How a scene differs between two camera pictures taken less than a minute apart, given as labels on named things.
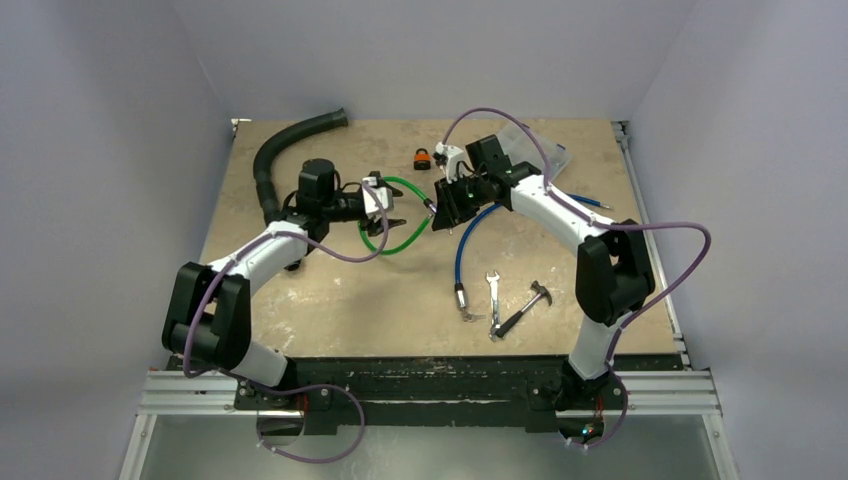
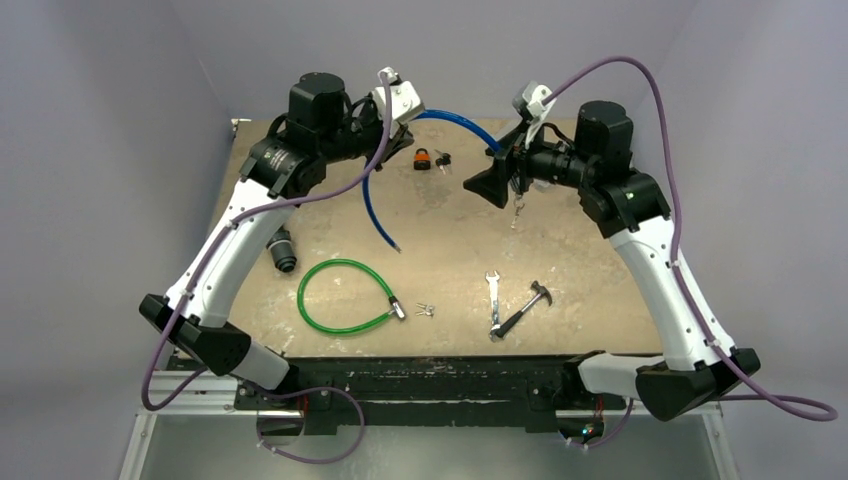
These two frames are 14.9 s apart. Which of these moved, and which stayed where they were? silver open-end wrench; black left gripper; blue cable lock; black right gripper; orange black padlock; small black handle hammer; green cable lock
Moved: black right gripper; black left gripper; blue cable lock; green cable lock
Stayed: small black handle hammer; silver open-end wrench; orange black padlock
